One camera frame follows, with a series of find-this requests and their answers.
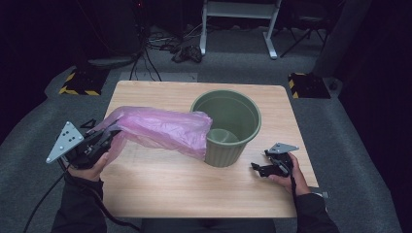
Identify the black yellow striped block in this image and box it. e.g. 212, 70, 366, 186
288, 72, 332, 100
58, 67, 110, 97

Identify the person's left hand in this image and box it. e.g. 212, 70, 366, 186
66, 151, 111, 183

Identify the left hand-held gripper cable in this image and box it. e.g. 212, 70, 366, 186
86, 186, 142, 233

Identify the pink plastic bag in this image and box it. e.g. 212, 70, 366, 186
93, 105, 214, 166

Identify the hand-held gripper cable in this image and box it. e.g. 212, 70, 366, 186
86, 186, 142, 233
290, 169, 299, 199

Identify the person's right hand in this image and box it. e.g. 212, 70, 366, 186
267, 152, 312, 197

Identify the grey metal bracket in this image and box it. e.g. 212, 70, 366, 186
307, 186, 330, 199

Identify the bundle of black cables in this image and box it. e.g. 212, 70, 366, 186
128, 18, 183, 82

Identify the black floor cable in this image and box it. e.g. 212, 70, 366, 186
22, 170, 70, 233

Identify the white metal stand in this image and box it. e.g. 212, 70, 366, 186
198, 0, 283, 60

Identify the dark lump on floor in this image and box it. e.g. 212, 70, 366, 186
170, 44, 204, 64

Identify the grey round stand base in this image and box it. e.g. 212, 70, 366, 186
86, 55, 139, 70

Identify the black folding chair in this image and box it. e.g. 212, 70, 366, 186
278, 0, 334, 59

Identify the green ribbed bin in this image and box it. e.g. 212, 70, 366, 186
189, 89, 262, 169

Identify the right hand-held gripper cable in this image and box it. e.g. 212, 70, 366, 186
290, 169, 299, 199

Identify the grey curtain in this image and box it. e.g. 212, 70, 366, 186
312, 0, 373, 79

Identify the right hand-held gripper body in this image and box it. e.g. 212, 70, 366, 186
265, 142, 300, 179

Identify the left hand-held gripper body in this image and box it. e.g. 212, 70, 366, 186
45, 120, 114, 170

